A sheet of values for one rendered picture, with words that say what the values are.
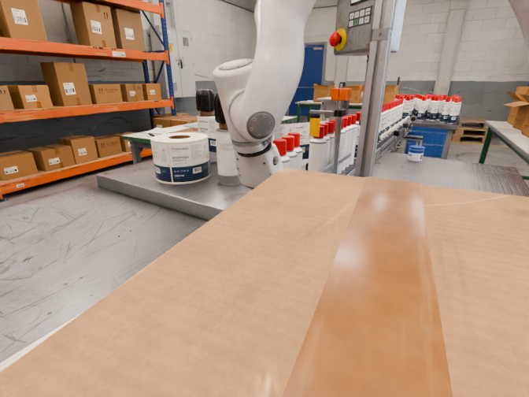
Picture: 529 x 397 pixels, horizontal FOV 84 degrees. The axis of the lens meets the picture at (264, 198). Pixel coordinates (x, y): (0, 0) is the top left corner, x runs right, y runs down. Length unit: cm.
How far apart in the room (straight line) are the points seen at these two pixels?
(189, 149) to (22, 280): 56
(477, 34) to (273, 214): 835
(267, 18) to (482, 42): 808
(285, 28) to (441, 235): 39
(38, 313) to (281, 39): 62
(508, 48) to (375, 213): 835
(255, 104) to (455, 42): 804
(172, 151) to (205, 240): 85
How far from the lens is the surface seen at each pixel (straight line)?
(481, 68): 849
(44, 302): 71
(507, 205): 31
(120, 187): 118
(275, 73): 47
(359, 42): 93
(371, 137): 90
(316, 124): 86
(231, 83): 53
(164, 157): 105
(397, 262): 18
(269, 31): 50
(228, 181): 100
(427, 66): 844
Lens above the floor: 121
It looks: 22 degrees down
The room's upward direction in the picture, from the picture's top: straight up
